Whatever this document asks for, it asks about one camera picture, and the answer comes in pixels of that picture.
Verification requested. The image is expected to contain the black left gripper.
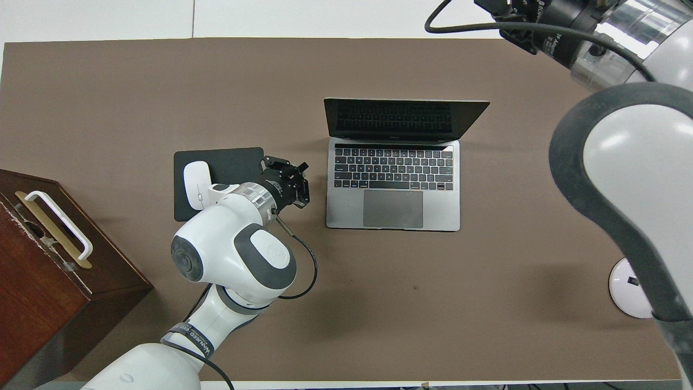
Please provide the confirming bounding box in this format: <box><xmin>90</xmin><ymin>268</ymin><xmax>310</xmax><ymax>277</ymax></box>
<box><xmin>254</xmin><ymin>158</ymin><xmax>310</xmax><ymax>212</ymax></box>

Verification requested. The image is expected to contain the gold handle plate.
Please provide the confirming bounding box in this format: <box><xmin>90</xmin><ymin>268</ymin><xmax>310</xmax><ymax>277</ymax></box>
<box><xmin>15</xmin><ymin>191</ymin><xmax>93</xmax><ymax>270</ymax></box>

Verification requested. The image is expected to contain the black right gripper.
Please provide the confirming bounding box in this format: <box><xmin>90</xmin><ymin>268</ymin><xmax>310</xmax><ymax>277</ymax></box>
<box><xmin>474</xmin><ymin>0</ymin><xmax>602</xmax><ymax>68</ymax></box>

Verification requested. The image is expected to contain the white desk lamp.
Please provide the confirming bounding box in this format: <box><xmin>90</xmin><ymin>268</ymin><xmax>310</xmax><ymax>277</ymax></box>
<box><xmin>609</xmin><ymin>257</ymin><xmax>655</xmax><ymax>319</ymax></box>

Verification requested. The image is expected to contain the brown table mat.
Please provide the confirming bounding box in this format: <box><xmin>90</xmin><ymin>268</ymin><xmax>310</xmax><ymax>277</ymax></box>
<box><xmin>0</xmin><ymin>38</ymin><xmax>689</xmax><ymax>382</ymax></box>

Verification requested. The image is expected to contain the white box handle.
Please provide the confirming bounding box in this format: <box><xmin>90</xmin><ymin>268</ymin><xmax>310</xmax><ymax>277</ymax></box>
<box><xmin>24</xmin><ymin>191</ymin><xmax>94</xmax><ymax>261</ymax></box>

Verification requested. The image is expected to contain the black mouse pad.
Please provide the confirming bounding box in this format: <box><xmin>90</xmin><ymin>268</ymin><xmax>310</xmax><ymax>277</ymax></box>
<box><xmin>173</xmin><ymin>147</ymin><xmax>266</xmax><ymax>222</ymax></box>

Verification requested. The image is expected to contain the grey laptop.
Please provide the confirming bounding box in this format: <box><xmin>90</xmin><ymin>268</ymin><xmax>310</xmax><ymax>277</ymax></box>
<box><xmin>324</xmin><ymin>97</ymin><xmax>491</xmax><ymax>232</ymax></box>

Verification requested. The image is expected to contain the dark brown wooden box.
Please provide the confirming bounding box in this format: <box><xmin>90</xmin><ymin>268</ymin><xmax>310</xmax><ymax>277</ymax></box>
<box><xmin>0</xmin><ymin>169</ymin><xmax>154</xmax><ymax>388</ymax></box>

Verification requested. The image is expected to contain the white computer mouse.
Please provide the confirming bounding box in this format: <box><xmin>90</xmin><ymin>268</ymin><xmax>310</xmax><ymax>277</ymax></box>
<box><xmin>183</xmin><ymin>161</ymin><xmax>213</xmax><ymax>211</ymax></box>

